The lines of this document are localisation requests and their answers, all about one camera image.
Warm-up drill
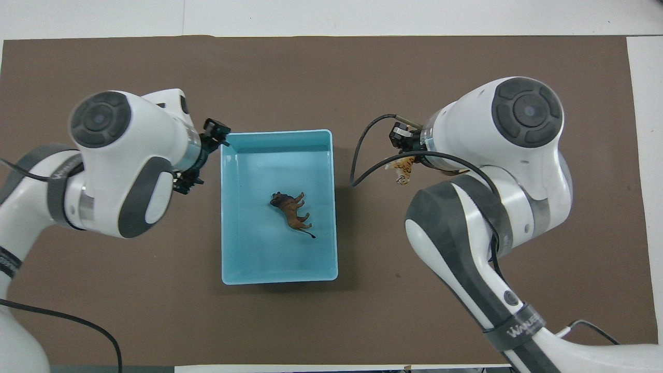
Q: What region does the brown lion toy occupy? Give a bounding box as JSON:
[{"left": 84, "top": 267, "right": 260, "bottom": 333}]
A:
[{"left": 269, "top": 191, "right": 317, "bottom": 239}]

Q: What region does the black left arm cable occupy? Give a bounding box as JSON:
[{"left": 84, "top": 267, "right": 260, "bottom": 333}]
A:
[{"left": 0, "top": 157, "right": 123, "bottom": 373}]

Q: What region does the brown table mat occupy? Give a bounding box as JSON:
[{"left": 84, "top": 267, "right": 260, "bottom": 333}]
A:
[{"left": 0, "top": 35, "right": 659, "bottom": 366}]

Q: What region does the orange striped tiger toy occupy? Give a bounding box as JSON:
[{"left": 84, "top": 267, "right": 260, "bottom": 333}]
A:
[{"left": 386, "top": 155, "right": 416, "bottom": 185}]

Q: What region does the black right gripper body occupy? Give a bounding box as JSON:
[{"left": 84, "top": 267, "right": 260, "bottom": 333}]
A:
[{"left": 389, "top": 121, "right": 428, "bottom": 157}]

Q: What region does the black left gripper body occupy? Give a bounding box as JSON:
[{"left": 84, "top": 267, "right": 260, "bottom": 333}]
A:
[{"left": 172, "top": 118, "right": 232, "bottom": 195}]

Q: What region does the light blue storage box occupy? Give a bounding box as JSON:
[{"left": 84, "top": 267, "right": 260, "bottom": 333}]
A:
[{"left": 220, "top": 129, "right": 339, "bottom": 286}]

